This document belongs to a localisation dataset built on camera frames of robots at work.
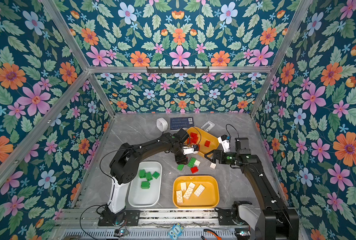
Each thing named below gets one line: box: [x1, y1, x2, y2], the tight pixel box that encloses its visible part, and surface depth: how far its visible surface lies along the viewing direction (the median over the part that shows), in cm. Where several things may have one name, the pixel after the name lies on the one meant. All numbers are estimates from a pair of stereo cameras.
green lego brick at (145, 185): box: [140, 181, 151, 189], surface depth 85 cm
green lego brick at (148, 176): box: [145, 171, 153, 182], surface depth 86 cm
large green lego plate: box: [187, 157, 197, 168], surface depth 94 cm
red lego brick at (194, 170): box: [190, 166, 199, 174], surface depth 92 cm
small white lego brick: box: [180, 182, 187, 191], surface depth 84 cm
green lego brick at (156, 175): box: [152, 171, 161, 180], surface depth 89 cm
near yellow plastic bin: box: [172, 175, 220, 209], surface depth 82 cm
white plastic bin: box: [127, 161, 163, 208], surface depth 83 cm
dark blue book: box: [170, 117, 194, 131], surface depth 114 cm
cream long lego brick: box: [176, 190, 183, 204], surface depth 80 cm
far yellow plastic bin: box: [184, 127, 220, 157], surface depth 103 cm
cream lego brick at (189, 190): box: [183, 181, 196, 200], surface depth 82 cm
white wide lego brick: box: [193, 184, 206, 197], surface depth 82 cm
